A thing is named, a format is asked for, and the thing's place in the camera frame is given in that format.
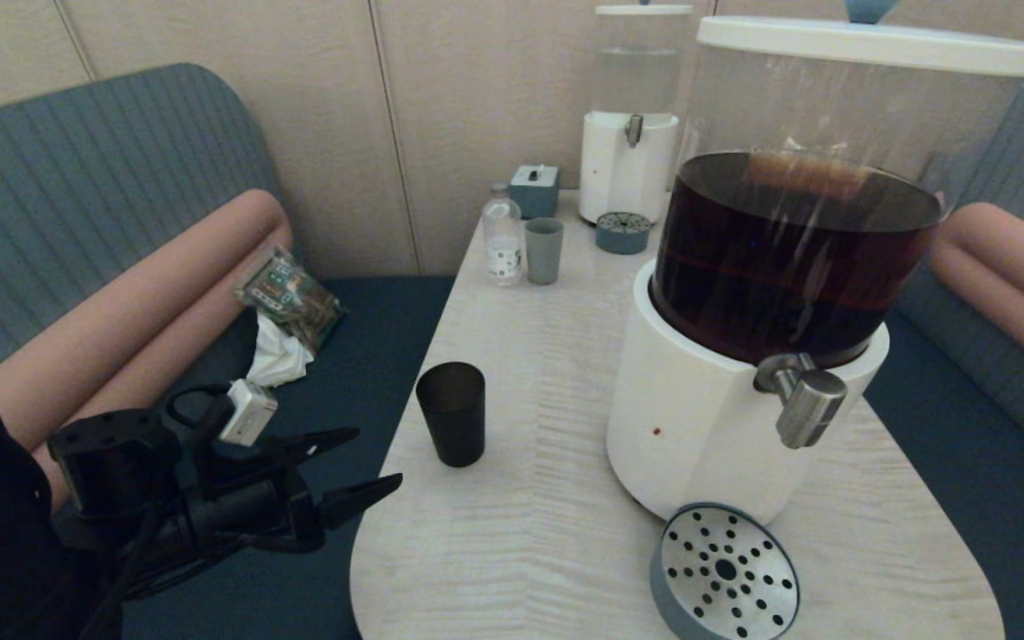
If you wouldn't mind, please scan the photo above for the large white dispenser lid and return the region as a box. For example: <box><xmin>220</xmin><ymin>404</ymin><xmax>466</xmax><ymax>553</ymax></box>
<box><xmin>697</xmin><ymin>0</ymin><xmax>1024</xmax><ymax>77</ymax></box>

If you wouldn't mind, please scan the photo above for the grey plastic cup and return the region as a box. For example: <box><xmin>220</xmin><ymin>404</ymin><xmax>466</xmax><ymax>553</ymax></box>
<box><xmin>524</xmin><ymin>218</ymin><xmax>564</xmax><ymax>285</ymax></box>

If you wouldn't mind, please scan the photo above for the black plastic cup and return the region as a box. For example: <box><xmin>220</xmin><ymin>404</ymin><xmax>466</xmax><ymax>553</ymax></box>
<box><xmin>415</xmin><ymin>362</ymin><xmax>486</xmax><ymax>468</ymax></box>

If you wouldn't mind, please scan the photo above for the dark blue sofa seat cushion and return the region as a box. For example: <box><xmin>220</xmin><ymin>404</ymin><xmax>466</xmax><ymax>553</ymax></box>
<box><xmin>859</xmin><ymin>307</ymin><xmax>1024</xmax><ymax>640</ymax></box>
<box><xmin>121</xmin><ymin>278</ymin><xmax>458</xmax><ymax>640</ymax></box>

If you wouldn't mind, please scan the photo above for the black left camera cable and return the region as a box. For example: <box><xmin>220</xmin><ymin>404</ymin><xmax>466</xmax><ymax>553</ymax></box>
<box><xmin>164</xmin><ymin>384</ymin><xmax>237</xmax><ymax>429</ymax></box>

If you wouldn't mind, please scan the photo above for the small round grey drip tray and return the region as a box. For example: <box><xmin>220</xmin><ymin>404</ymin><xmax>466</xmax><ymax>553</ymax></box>
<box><xmin>596</xmin><ymin>212</ymin><xmax>653</xmax><ymax>255</ymax></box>

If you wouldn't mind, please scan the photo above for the large silver dispenser tap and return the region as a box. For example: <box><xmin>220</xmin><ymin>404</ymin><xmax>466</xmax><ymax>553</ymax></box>
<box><xmin>753</xmin><ymin>352</ymin><xmax>848</xmax><ymax>450</ymax></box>

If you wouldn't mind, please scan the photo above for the green snack packet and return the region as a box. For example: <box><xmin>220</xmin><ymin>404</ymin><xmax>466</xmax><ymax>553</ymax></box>
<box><xmin>232</xmin><ymin>246</ymin><xmax>348</xmax><ymax>354</ymax></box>

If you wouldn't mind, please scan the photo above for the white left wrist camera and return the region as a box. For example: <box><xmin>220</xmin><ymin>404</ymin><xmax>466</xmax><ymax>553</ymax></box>
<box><xmin>219</xmin><ymin>379</ymin><xmax>279</xmax><ymax>447</ymax></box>

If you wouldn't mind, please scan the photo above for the small white dispenser lid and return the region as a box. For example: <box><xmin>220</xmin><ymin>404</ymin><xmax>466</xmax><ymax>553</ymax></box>
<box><xmin>595</xmin><ymin>0</ymin><xmax>693</xmax><ymax>17</ymax></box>

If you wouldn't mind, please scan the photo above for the crumpled white tissue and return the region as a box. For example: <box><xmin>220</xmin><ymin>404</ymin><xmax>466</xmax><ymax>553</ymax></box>
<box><xmin>245</xmin><ymin>311</ymin><xmax>316</xmax><ymax>389</ymax></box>

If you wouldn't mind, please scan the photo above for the clear plastic bottle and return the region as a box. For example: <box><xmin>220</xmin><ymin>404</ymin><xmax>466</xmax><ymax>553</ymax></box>
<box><xmin>483</xmin><ymin>183</ymin><xmax>524</xmax><ymax>286</ymax></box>

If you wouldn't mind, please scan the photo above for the grey square tissue box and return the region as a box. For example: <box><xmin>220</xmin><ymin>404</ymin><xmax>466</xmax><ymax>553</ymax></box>
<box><xmin>509</xmin><ymin>164</ymin><xmax>561</xmax><ymax>220</ymax></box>

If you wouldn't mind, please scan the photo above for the large tea beverage dispenser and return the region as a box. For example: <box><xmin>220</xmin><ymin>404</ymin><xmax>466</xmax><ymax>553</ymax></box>
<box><xmin>605</xmin><ymin>44</ymin><xmax>1024</xmax><ymax>527</ymax></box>

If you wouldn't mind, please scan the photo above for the pink sofa bolster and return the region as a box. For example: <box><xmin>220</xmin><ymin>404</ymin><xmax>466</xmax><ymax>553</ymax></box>
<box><xmin>0</xmin><ymin>188</ymin><xmax>293</xmax><ymax>512</ymax></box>
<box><xmin>928</xmin><ymin>202</ymin><xmax>1024</xmax><ymax>396</ymax></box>

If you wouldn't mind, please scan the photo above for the large round perforated drip tray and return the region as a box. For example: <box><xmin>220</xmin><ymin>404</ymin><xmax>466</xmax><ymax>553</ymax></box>
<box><xmin>650</xmin><ymin>503</ymin><xmax>801</xmax><ymax>640</ymax></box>

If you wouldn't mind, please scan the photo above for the small water beverage dispenser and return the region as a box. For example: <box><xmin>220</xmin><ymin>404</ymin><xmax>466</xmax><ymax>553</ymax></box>
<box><xmin>579</xmin><ymin>12</ymin><xmax>691</xmax><ymax>226</ymax></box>

